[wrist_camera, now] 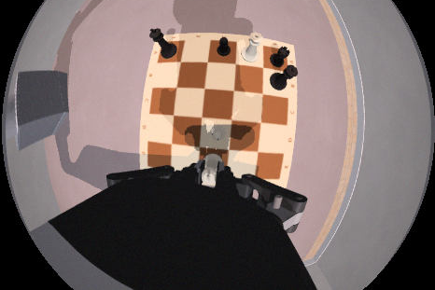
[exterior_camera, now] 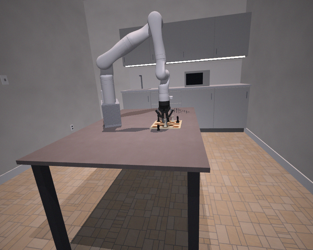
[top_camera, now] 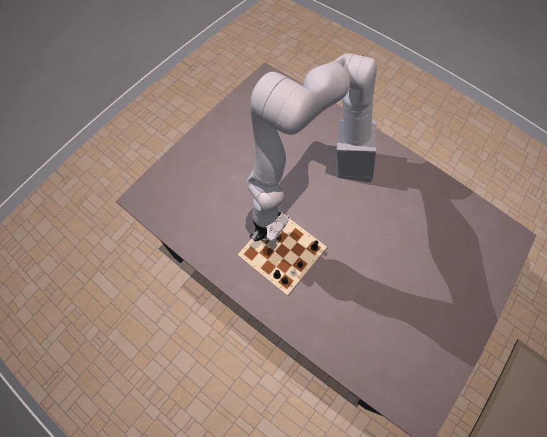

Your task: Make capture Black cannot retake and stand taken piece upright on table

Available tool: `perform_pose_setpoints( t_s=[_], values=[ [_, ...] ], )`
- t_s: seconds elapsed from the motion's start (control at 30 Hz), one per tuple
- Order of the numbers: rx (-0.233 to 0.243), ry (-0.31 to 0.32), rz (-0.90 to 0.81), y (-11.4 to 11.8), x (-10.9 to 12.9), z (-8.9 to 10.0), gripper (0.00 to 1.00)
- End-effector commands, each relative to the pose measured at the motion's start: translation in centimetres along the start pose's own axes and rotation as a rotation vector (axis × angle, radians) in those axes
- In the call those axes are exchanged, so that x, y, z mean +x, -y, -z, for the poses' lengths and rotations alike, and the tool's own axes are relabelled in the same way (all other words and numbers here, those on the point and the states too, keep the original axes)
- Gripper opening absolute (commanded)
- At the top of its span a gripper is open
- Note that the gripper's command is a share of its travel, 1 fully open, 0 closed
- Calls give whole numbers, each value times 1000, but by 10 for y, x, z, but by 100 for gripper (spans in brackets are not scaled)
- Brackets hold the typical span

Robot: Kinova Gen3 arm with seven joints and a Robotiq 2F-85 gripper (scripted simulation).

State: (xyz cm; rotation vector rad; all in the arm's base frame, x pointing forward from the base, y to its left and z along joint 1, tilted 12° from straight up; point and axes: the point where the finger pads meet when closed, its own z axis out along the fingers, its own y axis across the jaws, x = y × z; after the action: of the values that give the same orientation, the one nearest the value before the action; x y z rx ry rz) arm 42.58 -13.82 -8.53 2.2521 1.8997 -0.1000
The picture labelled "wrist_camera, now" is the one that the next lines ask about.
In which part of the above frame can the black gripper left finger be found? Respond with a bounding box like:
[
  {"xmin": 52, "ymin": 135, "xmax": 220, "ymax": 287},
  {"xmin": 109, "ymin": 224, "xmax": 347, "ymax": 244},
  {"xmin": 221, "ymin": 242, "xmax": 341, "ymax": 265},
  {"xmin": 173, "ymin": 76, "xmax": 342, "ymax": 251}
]
[{"xmin": 106, "ymin": 159, "xmax": 205, "ymax": 187}]

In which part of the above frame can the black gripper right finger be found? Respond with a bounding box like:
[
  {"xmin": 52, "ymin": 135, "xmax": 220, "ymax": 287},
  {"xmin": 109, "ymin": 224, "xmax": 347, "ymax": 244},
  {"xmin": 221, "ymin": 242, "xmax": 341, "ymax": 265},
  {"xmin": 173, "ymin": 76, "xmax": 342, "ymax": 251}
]
[{"xmin": 214, "ymin": 161, "xmax": 308, "ymax": 233}]

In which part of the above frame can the white chess piece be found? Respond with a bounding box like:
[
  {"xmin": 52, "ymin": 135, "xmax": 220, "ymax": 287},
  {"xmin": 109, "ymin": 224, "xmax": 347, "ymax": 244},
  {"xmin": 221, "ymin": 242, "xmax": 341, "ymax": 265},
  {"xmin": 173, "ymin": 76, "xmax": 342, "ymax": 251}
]
[{"xmin": 241, "ymin": 32, "xmax": 263, "ymax": 62}]

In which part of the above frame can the brown and cream chessboard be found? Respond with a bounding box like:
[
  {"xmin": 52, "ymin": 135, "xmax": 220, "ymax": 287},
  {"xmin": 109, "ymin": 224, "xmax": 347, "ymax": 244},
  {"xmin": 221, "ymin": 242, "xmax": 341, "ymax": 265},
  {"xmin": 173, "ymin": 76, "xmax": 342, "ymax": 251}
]
[{"xmin": 140, "ymin": 33, "xmax": 297, "ymax": 188}]

